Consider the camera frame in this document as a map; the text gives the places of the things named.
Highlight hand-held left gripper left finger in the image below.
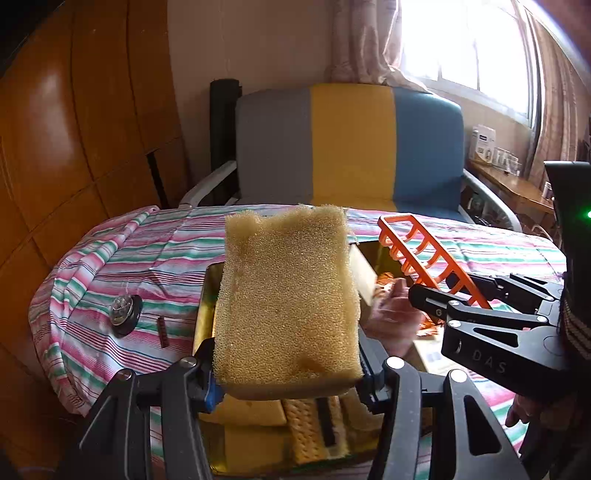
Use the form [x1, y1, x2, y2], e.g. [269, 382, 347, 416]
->
[60, 339, 219, 480]

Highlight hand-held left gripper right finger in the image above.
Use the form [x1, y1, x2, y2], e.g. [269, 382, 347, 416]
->
[359, 332, 529, 480]

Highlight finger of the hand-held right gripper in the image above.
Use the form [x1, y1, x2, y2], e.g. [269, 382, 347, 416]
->
[409, 283, 571, 398]
[445, 272, 565, 319]

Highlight orange plastic rack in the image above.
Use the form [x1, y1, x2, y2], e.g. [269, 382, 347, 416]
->
[377, 213, 493, 311]

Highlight gold box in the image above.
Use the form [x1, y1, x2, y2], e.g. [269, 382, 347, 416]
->
[191, 240, 435, 477]

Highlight person's right hand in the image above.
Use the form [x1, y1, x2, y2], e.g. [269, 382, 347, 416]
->
[505, 394, 557, 431]

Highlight flat yellow sponge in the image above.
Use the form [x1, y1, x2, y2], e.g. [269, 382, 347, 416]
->
[207, 396, 288, 428]

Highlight sponge with black stripe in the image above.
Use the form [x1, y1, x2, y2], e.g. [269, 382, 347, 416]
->
[316, 392, 354, 459]

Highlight clear plastic bag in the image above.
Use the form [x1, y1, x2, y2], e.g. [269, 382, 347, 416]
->
[362, 282, 423, 358]

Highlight beige cardboard box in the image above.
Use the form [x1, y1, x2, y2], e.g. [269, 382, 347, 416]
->
[413, 339, 465, 376]

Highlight ribbed yellow sponge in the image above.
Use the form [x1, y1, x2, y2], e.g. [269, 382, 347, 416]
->
[281, 398, 320, 465]

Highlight wooden side desk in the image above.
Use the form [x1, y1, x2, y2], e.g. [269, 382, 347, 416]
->
[465, 159, 557, 234]

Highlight white carton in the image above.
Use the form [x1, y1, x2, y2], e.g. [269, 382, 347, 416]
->
[350, 251, 378, 306]

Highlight black round suction cup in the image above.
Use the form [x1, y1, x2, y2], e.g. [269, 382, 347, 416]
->
[109, 294, 143, 337]

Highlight glass jars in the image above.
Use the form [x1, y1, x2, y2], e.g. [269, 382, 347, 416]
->
[494, 148, 522, 175]

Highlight white box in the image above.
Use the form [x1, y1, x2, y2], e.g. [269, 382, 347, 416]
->
[469, 124, 498, 163]

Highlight striped cloth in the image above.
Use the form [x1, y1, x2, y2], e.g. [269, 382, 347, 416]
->
[28, 203, 574, 480]

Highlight pink curtain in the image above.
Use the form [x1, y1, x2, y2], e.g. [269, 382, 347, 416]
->
[524, 11, 591, 185]
[323, 0, 437, 95]

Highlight grey yellow blue chair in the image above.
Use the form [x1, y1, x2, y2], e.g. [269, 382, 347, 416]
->
[179, 82, 523, 234]

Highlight window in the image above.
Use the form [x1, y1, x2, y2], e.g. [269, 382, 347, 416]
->
[401, 0, 542, 126]

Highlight wooden wardrobe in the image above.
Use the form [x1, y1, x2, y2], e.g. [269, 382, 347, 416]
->
[0, 0, 214, 407]

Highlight black upright post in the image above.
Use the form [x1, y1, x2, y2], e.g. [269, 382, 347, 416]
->
[209, 79, 242, 200]

